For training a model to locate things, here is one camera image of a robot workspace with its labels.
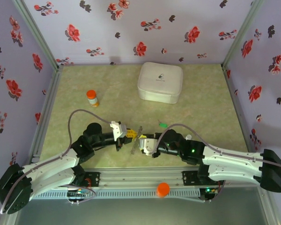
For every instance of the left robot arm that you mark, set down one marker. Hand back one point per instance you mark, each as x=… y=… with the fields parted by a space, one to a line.
x=51 y=178

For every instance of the white pill pouch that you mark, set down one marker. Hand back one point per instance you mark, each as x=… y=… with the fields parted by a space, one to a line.
x=160 y=79

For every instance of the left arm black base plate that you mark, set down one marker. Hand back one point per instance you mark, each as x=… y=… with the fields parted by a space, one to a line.
x=93 y=179

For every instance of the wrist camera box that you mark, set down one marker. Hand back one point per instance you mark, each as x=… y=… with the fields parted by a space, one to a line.
x=148 y=146
x=118 y=130

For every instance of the aluminium mounting rail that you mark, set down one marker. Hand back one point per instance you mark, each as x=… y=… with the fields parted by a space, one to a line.
x=140 y=174

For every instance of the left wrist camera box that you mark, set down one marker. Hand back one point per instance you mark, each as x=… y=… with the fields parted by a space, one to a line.
x=118 y=130

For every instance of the grey metal band keyring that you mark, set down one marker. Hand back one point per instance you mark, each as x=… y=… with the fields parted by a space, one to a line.
x=134 y=145

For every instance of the aluminium corner post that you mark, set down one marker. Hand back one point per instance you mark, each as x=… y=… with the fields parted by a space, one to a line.
x=240 y=35
x=39 y=35

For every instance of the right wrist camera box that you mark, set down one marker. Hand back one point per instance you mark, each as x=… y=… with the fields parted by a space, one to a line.
x=148 y=146

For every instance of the aluminium side rail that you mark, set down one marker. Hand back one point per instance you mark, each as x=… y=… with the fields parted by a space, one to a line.
x=51 y=93
x=232 y=93

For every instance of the orange capped pill bottle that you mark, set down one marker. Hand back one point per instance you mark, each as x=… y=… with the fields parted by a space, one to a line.
x=91 y=95

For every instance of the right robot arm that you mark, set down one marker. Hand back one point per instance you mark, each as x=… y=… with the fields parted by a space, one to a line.
x=229 y=174

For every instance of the key with green cover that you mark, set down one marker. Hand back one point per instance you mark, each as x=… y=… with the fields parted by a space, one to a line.
x=163 y=125

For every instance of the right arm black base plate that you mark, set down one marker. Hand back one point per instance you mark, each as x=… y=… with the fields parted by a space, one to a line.
x=189 y=178

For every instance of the small white cap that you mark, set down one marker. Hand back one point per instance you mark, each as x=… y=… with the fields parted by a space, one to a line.
x=189 y=136

